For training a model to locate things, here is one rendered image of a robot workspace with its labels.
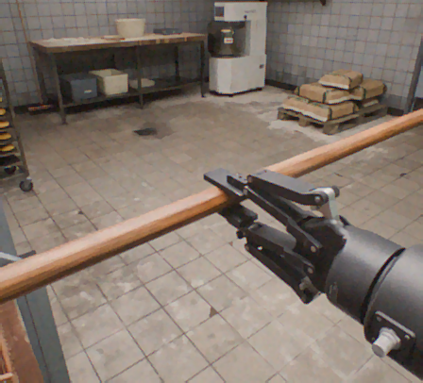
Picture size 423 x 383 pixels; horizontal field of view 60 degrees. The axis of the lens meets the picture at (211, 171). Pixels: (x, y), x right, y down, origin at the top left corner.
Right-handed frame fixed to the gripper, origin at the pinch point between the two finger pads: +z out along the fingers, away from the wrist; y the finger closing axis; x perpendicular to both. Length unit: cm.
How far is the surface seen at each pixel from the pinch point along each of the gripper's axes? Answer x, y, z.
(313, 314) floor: 94, 120, 42
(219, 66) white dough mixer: 327, 72, 396
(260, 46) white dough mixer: 399, 49, 385
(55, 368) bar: -20, 54, 36
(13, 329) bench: -25, 61, 62
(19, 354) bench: -25, 61, 52
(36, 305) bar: -20, 34, 36
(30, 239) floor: 2, 119, 194
